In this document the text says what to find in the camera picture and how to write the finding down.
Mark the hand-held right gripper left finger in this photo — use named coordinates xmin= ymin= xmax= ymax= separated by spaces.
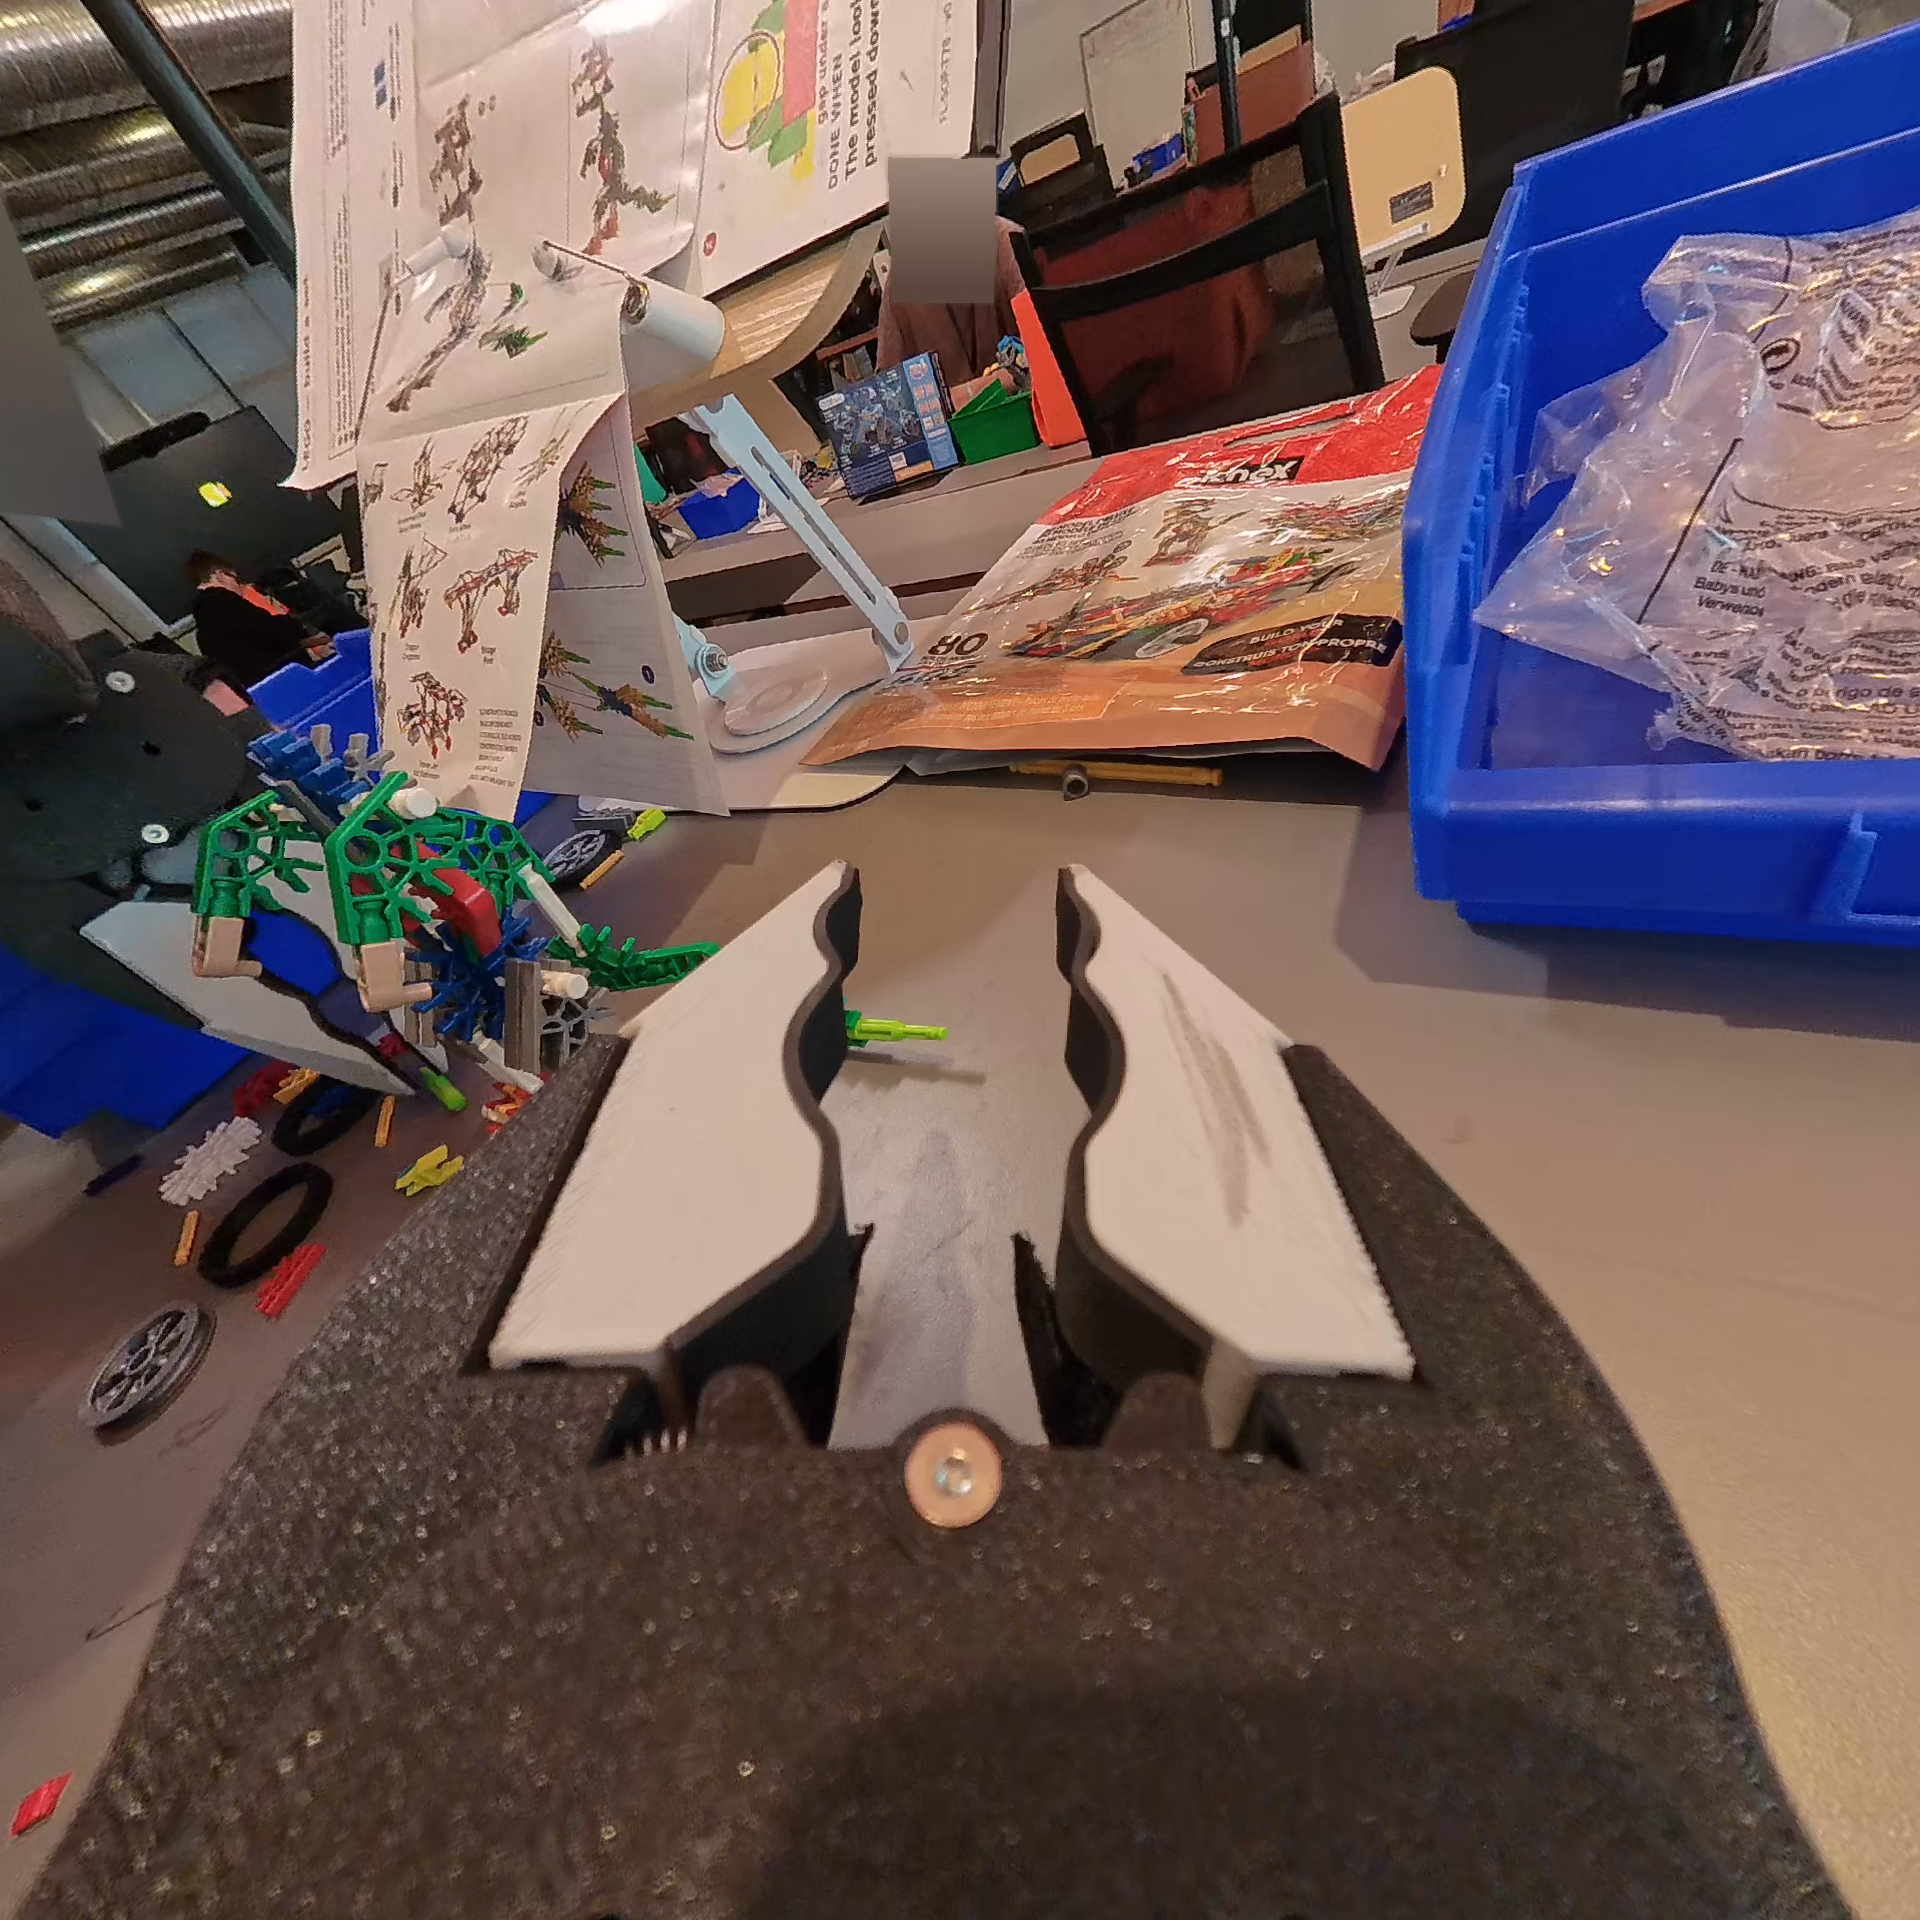
xmin=488 ymin=863 xmax=866 ymax=1411

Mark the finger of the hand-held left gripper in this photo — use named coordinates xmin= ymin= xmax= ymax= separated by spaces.
xmin=84 ymin=889 xmax=414 ymax=1097

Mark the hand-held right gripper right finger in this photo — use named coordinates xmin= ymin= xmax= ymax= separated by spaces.
xmin=1051 ymin=863 xmax=1414 ymax=1411

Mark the blue plastic bin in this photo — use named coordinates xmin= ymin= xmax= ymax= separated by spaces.
xmin=1405 ymin=31 xmax=1920 ymax=950
xmin=0 ymin=630 xmax=394 ymax=1135

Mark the colourful toy construction model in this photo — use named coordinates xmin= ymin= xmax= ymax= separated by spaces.
xmin=187 ymin=766 xmax=951 ymax=1117

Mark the white snowflake connector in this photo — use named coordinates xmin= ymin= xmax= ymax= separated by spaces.
xmin=159 ymin=1120 xmax=264 ymax=1201

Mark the green and lime connector cluster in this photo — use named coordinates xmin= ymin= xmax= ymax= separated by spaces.
xmin=571 ymin=925 xmax=951 ymax=1050

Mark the yellow rod with grey connector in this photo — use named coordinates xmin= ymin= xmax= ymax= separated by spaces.
xmin=1006 ymin=755 xmax=1224 ymax=798

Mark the grey toy wheel hub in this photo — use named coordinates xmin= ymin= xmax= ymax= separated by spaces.
xmin=82 ymin=1303 xmax=215 ymax=1434

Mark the large model picture poster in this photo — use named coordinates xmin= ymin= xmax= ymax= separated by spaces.
xmin=293 ymin=0 xmax=736 ymax=817

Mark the pale metal stand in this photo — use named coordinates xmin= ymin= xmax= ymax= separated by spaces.
xmin=677 ymin=390 xmax=916 ymax=752

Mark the blue printed box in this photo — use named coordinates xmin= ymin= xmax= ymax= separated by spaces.
xmin=815 ymin=351 xmax=962 ymax=501

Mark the small green box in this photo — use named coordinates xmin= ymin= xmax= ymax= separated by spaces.
xmin=946 ymin=374 xmax=1040 ymax=463

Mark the clear plastic parts bag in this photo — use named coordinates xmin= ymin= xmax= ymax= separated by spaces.
xmin=1476 ymin=225 xmax=1920 ymax=768

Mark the black mesh chair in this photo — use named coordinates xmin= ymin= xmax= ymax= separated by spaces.
xmin=1006 ymin=91 xmax=1387 ymax=457

